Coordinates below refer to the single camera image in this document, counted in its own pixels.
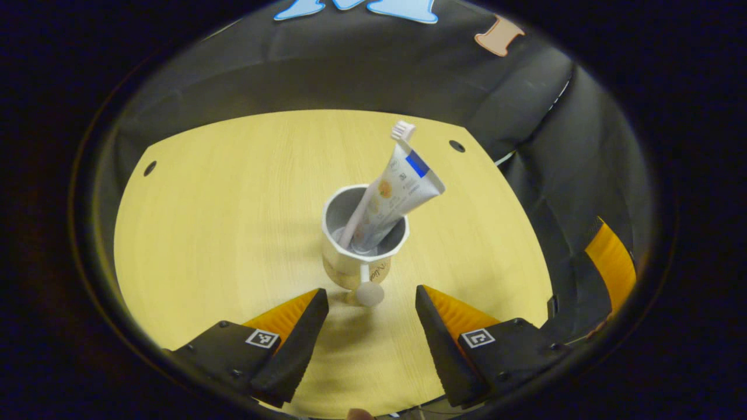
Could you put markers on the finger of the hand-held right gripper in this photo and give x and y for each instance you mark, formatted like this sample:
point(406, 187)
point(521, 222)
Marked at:
point(613, 262)

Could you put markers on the wooden desktop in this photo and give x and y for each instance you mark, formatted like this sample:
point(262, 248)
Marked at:
point(233, 233)

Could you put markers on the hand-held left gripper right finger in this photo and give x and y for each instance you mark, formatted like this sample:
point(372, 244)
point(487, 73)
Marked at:
point(446, 350)

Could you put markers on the white cup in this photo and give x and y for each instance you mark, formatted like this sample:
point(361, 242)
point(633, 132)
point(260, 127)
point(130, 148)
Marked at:
point(350, 265)

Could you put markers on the white toothpaste tube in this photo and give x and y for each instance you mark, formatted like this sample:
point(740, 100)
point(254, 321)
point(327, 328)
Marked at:
point(402, 192)

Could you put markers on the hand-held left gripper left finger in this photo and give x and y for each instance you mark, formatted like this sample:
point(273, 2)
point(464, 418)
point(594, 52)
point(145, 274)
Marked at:
point(292, 350)

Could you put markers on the white pink toothbrush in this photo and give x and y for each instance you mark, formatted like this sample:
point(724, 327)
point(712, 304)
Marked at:
point(402, 130)

